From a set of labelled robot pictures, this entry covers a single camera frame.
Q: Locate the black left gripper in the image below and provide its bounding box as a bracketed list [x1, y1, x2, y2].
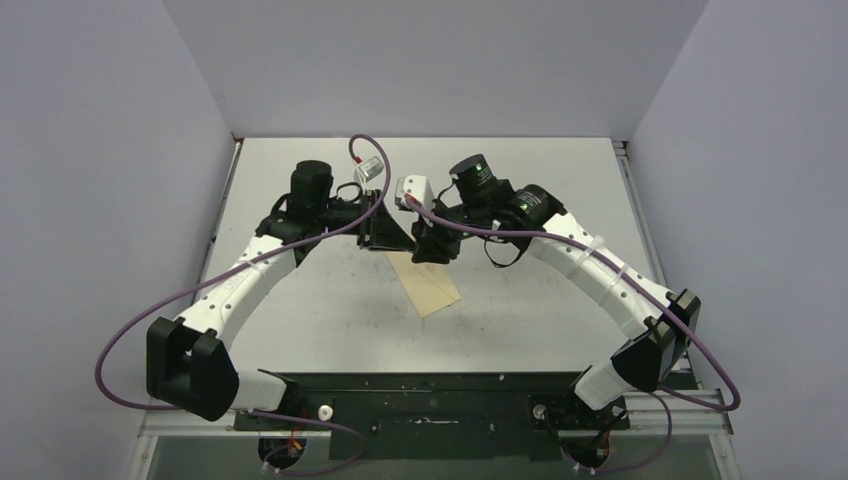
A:
[314, 190, 415, 253]

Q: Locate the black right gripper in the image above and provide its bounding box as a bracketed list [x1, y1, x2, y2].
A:
[411, 196, 487, 263]

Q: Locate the cream paper envelope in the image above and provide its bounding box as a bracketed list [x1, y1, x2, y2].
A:
[386, 252, 462, 318]

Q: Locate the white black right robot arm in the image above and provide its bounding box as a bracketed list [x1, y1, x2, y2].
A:
[395, 154, 701, 428]

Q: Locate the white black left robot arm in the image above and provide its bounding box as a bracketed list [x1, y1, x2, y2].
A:
[146, 157, 414, 431]

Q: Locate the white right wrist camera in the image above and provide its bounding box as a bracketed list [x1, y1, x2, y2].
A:
[394, 175, 435, 212]

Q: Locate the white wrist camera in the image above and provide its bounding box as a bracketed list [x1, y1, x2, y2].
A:
[354, 156, 385, 188]
[394, 175, 435, 212]

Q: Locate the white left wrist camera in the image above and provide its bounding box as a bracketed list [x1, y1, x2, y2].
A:
[354, 156, 385, 188]

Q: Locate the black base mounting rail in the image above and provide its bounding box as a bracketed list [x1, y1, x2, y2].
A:
[234, 372, 643, 468]

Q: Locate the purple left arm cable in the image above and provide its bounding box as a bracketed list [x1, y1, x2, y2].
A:
[94, 134, 393, 477]

